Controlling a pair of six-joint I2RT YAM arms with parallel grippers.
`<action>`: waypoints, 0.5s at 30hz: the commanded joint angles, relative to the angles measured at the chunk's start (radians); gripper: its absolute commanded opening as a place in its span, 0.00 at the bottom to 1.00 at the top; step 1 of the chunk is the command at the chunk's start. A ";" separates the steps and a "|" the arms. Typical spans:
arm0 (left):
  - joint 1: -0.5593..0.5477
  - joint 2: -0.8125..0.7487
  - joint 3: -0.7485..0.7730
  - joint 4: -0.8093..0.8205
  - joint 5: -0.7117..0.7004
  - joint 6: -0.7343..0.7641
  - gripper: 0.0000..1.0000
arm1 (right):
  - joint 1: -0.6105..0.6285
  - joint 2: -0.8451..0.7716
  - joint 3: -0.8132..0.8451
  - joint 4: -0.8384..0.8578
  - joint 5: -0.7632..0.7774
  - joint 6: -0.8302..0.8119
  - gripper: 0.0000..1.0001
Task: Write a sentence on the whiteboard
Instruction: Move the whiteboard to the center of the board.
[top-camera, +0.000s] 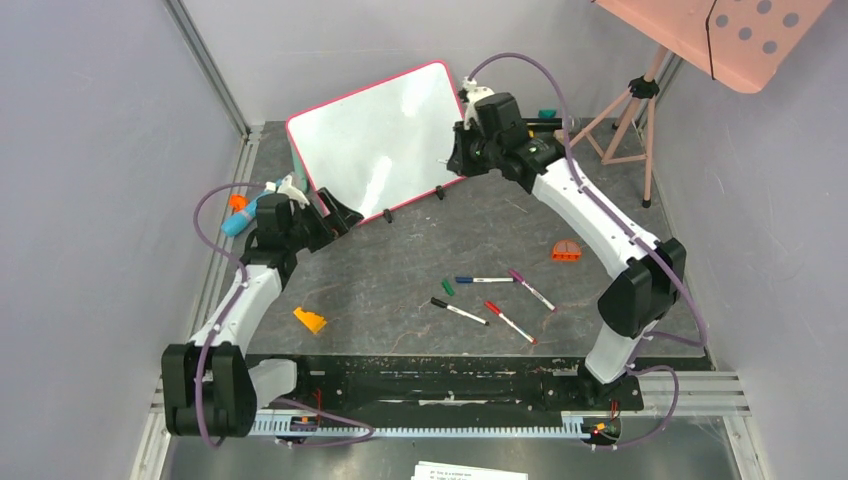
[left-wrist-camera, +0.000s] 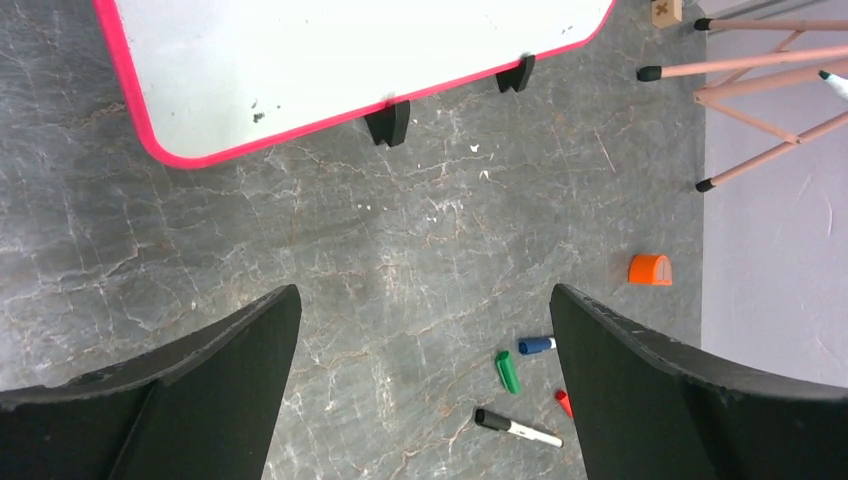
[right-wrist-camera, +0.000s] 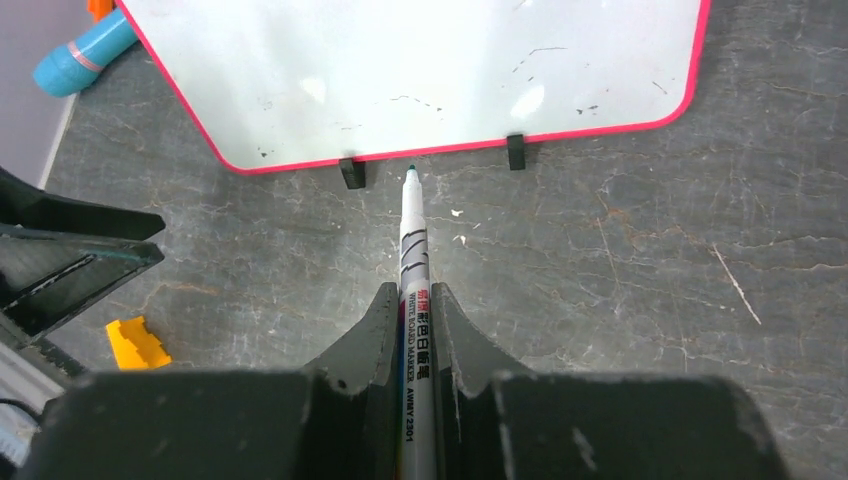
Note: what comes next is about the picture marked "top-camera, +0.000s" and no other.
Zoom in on blue toy tube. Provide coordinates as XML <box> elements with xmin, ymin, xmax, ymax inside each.
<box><xmin>221</xmin><ymin>188</ymin><xmax>269</xmax><ymax>238</ymax></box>

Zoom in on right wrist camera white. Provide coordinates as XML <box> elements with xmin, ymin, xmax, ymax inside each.
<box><xmin>458</xmin><ymin>76</ymin><xmax>495</xmax><ymax>130</ymax></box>

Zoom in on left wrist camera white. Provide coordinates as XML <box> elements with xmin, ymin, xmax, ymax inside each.
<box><xmin>264</xmin><ymin>174</ymin><xmax>310</xmax><ymax>208</ymax></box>

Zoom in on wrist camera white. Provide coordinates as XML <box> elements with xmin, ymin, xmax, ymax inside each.
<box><xmin>264</xmin><ymin>174</ymin><xmax>310</xmax><ymax>208</ymax></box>
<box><xmin>458</xmin><ymin>76</ymin><xmax>495</xmax><ymax>130</ymax></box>

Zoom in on pink framed whiteboard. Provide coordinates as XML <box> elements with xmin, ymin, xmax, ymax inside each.
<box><xmin>286</xmin><ymin>60</ymin><xmax>463</xmax><ymax>221</ymax></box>

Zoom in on purple whiteboard marker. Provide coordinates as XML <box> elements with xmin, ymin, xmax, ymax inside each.
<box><xmin>509</xmin><ymin>269</ymin><xmax>557</xmax><ymax>312</ymax></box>

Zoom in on orange semicircle toy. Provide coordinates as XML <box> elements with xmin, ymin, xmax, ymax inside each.
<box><xmin>551</xmin><ymin>239</ymin><xmax>582</xmax><ymax>262</ymax></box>

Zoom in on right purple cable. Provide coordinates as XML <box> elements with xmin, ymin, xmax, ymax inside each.
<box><xmin>466</xmin><ymin>52</ymin><xmax>709</xmax><ymax>453</ymax></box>

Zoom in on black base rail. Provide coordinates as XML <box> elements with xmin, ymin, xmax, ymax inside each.
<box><xmin>286</xmin><ymin>354</ymin><xmax>707</xmax><ymax>413</ymax></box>

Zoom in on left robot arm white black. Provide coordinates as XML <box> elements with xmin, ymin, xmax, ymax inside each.
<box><xmin>161</xmin><ymin>188</ymin><xmax>364</xmax><ymax>446</ymax></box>

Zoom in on orange toy piece left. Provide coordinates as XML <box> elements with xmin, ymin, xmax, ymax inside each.
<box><xmin>228</xmin><ymin>194</ymin><xmax>250</xmax><ymax>212</ymax></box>

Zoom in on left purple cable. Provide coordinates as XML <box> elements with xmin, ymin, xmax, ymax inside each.
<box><xmin>192</xmin><ymin>182</ymin><xmax>376</xmax><ymax>450</ymax></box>

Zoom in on blue whiteboard marker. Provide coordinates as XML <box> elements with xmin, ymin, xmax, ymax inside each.
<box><xmin>454</xmin><ymin>276</ymin><xmax>517</xmax><ymax>284</ymax></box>

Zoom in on pink tripod stand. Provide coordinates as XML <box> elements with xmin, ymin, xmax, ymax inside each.
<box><xmin>566</xmin><ymin>45</ymin><xmax>669</xmax><ymax>208</ymax></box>

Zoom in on green marker cap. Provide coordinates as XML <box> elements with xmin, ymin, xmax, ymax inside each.
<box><xmin>441</xmin><ymin>279</ymin><xmax>455</xmax><ymax>296</ymax></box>

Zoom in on yellow plastic wedge block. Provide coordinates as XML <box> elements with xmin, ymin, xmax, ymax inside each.
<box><xmin>293</xmin><ymin>307</ymin><xmax>327</xmax><ymax>335</ymax></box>

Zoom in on pink perforated board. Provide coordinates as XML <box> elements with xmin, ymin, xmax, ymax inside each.
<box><xmin>597</xmin><ymin>0</ymin><xmax>832</xmax><ymax>94</ymax></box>

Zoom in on black whiteboard marker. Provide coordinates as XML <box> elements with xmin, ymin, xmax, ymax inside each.
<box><xmin>430</xmin><ymin>297</ymin><xmax>490</xmax><ymax>326</ymax></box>

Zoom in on purple cable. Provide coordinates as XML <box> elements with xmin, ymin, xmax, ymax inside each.
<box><xmin>192</xmin><ymin>182</ymin><xmax>376</xmax><ymax>450</ymax></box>
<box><xmin>466</xmin><ymin>52</ymin><xmax>709</xmax><ymax>453</ymax></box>

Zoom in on mint green toy tube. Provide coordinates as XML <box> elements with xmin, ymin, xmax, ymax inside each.
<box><xmin>291</xmin><ymin>144</ymin><xmax>312</xmax><ymax>193</ymax></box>

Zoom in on white cable duct strip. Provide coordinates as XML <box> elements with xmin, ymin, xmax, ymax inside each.
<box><xmin>248</xmin><ymin>410</ymin><xmax>591</xmax><ymax>440</ymax></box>

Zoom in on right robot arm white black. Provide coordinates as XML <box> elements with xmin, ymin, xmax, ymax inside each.
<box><xmin>447</xmin><ymin>87</ymin><xmax>686</xmax><ymax>408</ymax></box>

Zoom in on white paper sheet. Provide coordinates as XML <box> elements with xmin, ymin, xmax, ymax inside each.
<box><xmin>411</xmin><ymin>461</ymin><xmax>529</xmax><ymax>480</ymax></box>

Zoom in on red whiteboard marker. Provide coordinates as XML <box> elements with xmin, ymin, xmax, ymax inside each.
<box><xmin>484</xmin><ymin>301</ymin><xmax>537</xmax><ymax>345</ymax></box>

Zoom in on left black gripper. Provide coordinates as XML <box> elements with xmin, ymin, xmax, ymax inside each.
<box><xmin>284</xmin><ymin>187</ymin><xmax>362</xmax><ymax>252</ymax></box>

